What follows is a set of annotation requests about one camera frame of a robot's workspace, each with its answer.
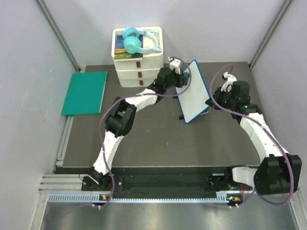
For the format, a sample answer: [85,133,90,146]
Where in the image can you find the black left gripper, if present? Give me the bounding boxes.
[164,69,188,91]

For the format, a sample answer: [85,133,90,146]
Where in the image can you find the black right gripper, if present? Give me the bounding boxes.
[205,88,235,111]

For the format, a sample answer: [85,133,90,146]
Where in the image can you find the blue framed whiteboard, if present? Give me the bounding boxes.
[175,60,210,124]

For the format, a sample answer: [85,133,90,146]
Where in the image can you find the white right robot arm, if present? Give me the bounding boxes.
[206,81,302,196]

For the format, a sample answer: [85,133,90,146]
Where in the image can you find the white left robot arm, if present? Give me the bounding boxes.
[90,67,191,190]

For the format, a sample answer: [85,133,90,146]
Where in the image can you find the white stacked drawer unit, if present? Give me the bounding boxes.
[111,26,164,87]

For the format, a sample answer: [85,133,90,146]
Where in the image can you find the teal headphones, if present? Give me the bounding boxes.
[122,27,163,55]

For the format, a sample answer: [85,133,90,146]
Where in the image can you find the colourful picture book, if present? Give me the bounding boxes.
[114,35,143,60]

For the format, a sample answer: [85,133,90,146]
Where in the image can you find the green cutting mat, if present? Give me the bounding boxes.
[61,71,107,115]

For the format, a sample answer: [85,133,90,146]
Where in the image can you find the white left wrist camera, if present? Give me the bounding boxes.
[168,56,182,74]

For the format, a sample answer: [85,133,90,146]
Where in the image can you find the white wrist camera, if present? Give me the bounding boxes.
[221,72,237,92]
[168,56,182,74]

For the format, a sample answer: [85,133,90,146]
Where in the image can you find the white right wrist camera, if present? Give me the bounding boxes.
[221,72,237,92]

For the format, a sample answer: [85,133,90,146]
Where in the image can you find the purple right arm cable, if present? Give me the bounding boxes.
[210,65,295,207]

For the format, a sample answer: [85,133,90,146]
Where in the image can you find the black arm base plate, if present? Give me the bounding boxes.
[81,166,241,198]

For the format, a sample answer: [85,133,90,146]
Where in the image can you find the grey slotted cable duct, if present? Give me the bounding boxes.
[48,193,242,204]

